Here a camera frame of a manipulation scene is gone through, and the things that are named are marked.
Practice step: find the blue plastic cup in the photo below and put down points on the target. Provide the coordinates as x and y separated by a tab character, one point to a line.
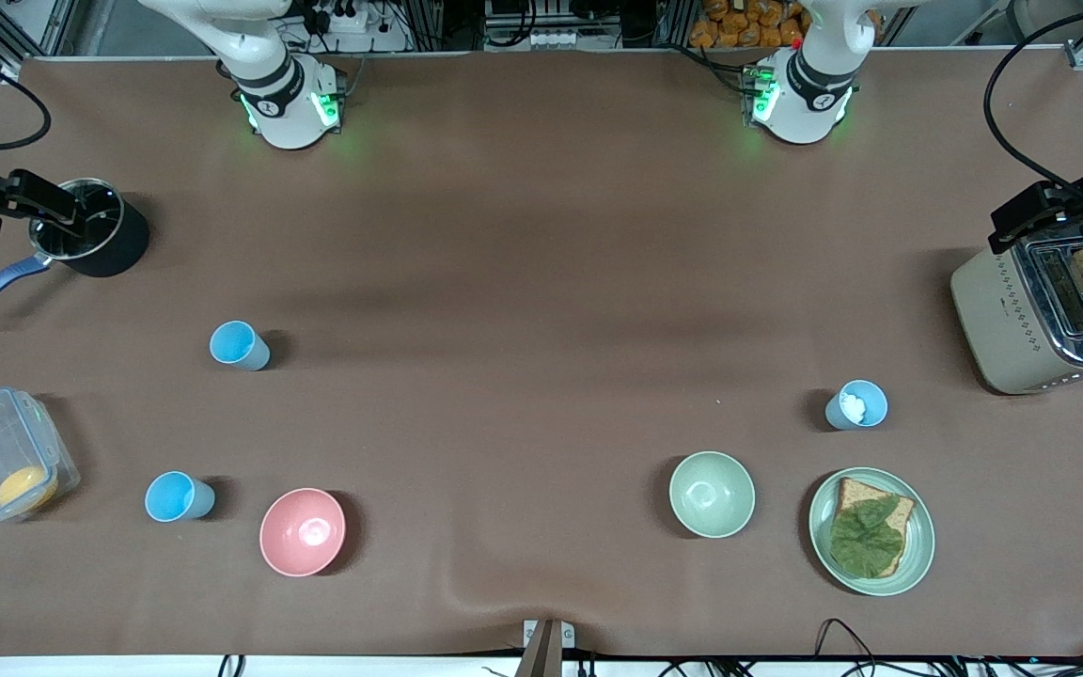
842	416
173	496
236	343

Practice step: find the white object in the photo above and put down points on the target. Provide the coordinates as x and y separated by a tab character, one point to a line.
853	407

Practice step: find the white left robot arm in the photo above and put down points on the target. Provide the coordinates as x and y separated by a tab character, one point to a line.
805	85

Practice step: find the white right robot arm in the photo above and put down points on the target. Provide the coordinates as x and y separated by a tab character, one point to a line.
278	85

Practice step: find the beige chrome toaster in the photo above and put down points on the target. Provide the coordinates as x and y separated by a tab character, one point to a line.
997	320

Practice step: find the orange round food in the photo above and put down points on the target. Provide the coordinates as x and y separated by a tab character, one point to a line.
24	489

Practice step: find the brown bread slice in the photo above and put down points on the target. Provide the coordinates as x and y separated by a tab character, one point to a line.
856	491

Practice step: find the pale green plate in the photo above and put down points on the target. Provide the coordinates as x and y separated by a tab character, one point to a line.
918	545

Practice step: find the bag of orange snacks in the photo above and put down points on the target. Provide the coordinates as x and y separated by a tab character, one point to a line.
739	23

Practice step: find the green lettuce leaf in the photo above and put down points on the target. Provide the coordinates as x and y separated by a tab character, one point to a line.
866	541

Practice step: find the white power strip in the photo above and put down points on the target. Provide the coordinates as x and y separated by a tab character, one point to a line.
553	39
344	17

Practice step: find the pale green bowl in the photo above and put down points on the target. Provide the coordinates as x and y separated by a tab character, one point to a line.
713	495

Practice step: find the pink bowl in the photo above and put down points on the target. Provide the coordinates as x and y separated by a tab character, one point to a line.
302	531

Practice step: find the brown table cloth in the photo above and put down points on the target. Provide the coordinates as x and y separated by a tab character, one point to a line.
541	235

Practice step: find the metal table clamp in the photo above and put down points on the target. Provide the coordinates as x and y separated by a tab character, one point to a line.
541	649

